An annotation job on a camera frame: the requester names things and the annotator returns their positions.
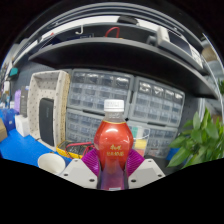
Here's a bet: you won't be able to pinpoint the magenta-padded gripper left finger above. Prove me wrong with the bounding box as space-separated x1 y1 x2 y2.
59 148 102 190

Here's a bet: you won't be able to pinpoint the black case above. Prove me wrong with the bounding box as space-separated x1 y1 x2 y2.
146 155 172 169

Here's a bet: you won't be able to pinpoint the white box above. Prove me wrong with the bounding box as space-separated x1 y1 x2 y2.
14 114 31 138

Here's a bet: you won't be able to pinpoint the red drink bottle white cap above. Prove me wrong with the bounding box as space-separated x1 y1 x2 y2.
93 98 135 192

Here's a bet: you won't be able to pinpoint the white cup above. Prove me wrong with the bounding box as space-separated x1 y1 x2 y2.
37 152 67 176

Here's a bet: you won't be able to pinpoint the white shelf rack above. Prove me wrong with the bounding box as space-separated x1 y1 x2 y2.
201 33 224 114

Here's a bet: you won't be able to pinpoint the blue box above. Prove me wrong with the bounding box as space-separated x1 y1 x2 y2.
0 108 16 133

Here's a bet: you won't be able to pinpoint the yellow multimeter with red leads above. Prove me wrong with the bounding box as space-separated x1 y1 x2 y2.
55 139 96 160

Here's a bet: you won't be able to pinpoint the green potted plant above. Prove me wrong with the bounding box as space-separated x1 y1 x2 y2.
166 107 224 169

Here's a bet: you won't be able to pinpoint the dark grey upright box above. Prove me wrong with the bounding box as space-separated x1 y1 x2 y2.
19 85 30 118

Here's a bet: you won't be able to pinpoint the clear organizer box coloured parts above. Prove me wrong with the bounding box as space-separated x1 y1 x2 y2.
128 124 151 158

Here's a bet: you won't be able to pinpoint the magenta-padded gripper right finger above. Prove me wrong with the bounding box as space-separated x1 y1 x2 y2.
125 148 166 190

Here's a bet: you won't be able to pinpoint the teal holder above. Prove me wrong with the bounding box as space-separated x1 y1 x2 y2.
8 67 19 78

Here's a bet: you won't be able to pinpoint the black speaker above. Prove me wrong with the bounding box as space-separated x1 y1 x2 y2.
38 97 55 147

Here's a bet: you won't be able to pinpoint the purple bag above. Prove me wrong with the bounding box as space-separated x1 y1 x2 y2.
13 89 22 114

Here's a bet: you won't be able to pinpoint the white perforated tray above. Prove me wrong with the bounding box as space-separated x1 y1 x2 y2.
27 69 72 153

